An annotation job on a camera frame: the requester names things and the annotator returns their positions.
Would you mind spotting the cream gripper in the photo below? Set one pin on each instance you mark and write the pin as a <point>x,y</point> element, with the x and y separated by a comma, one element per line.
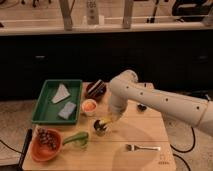
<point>115,117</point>

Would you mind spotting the yellow banana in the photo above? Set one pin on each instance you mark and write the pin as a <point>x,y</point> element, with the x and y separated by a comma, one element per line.
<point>104,122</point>

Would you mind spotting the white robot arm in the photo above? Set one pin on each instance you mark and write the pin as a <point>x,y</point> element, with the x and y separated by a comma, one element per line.
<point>194,111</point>

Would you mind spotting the small metal cup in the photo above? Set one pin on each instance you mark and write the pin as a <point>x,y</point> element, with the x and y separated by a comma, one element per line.
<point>100,128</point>

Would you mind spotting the white cup with orange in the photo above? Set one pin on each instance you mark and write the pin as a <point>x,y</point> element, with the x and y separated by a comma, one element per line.
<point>89,107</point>

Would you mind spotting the chocolate cake slice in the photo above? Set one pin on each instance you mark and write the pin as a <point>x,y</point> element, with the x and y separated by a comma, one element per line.
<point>96,90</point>

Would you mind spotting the silver fork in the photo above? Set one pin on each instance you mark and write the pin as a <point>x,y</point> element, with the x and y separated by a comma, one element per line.
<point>132,147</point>

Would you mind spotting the green bell pepper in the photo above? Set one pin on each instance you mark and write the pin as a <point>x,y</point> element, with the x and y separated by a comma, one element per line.
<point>80,139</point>

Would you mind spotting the green plastic tray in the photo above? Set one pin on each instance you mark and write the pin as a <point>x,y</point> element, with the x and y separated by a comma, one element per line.
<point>46,112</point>

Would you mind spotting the white triangular cloth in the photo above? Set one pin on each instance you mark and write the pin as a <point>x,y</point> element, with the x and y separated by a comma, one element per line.
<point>61,94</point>

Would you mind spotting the dark grapes bunch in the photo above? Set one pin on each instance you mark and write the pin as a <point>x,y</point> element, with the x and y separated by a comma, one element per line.
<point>46,138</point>

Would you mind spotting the orange bowl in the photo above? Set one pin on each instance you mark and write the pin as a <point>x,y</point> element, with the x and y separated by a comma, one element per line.
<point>42,153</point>

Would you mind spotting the black bar at table edge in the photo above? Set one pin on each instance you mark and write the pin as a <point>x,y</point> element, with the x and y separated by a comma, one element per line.
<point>27,141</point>

